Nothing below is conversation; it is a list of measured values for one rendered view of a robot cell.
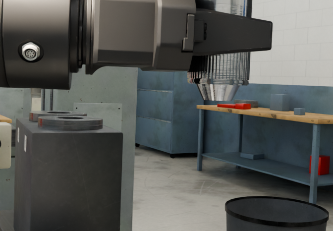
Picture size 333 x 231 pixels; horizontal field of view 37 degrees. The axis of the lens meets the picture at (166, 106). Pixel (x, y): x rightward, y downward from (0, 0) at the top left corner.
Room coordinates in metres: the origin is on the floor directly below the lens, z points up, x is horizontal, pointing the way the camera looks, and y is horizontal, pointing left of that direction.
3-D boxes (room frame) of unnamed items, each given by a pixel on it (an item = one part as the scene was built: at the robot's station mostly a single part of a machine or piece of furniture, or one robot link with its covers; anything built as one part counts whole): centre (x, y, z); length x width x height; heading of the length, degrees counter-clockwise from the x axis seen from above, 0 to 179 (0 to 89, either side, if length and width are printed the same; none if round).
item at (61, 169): (0.75, 0.15, 1.05); 0.22 x 0.12 x 0.20; 22
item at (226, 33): (0.35, -0.04, 1.24); 0.06 x 0.02 x 0.03; 99
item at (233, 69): (0.38, -0.04, 1.23); 0.05 x 0.05 x 0.06
